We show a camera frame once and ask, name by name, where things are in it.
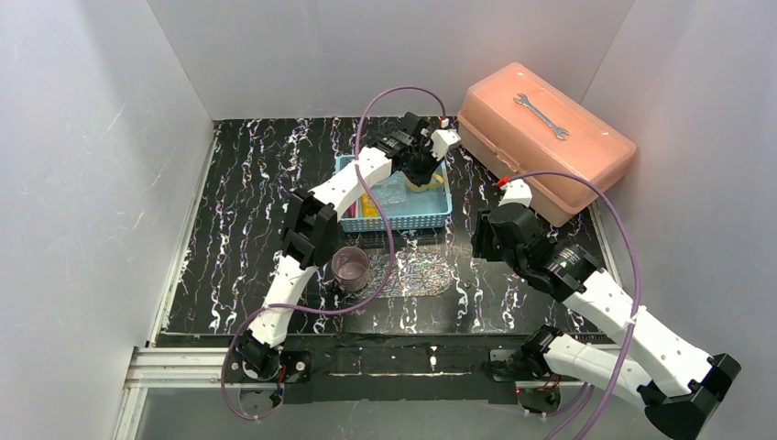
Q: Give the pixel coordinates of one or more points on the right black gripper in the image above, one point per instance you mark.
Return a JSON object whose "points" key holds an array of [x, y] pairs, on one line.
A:
{"points": [[486, 244]]}

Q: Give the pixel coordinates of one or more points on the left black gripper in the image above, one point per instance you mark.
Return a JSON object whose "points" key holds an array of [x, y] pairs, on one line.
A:
{"points": [[416, 162]]}

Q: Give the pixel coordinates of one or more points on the yellow mug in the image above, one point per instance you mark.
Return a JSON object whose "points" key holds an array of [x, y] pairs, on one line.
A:
{"points": [[420, 183]]}

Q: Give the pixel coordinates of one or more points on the blue plastic basket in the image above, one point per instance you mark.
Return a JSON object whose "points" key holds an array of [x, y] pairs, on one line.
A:
{"points": [[400, 209]]}

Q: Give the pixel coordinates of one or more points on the clear glass tray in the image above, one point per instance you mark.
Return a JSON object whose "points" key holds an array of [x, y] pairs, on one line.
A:
{"points": [[415, 273]]}

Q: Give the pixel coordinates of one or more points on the purple mug black rim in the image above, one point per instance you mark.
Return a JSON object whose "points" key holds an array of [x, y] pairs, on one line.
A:
{"points": [[350, 267]]}

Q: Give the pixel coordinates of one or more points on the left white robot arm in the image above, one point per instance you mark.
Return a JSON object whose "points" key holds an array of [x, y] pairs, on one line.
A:
{"points": [[312, 226]]}

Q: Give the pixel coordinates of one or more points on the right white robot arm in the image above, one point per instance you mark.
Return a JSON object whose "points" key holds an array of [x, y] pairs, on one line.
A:
{"points": [[678, 386]]}

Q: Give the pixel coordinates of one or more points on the yellow toothpaste tube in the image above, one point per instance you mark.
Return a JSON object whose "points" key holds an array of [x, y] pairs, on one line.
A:
{"points": [[368, 207]]}

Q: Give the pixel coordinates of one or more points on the pink plastic toolbox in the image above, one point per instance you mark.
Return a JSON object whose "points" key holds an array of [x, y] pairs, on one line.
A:
{"points": [[507, 139]]}

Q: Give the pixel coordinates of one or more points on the silver wrench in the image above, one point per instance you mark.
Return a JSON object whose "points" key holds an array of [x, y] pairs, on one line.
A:
{"points": [[558, 131]]}

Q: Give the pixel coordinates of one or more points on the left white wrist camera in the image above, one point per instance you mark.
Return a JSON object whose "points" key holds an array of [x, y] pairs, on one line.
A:
{"points": [[442, 141]]}

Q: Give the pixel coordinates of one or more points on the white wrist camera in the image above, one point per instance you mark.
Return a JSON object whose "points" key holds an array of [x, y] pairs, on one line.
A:
{"points": [[442, 141], [515, 191]]}

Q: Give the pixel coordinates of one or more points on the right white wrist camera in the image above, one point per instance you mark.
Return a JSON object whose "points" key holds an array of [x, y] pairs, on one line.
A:
{"points": [[515, 191]]}

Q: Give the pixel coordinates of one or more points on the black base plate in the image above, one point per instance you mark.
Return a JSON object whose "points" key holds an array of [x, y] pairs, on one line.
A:
{"points": [[391, 368]]}

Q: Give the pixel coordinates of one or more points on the aluminium rail frame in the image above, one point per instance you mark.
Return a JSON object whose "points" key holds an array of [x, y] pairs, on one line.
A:
{"points": [[175, 393]]}

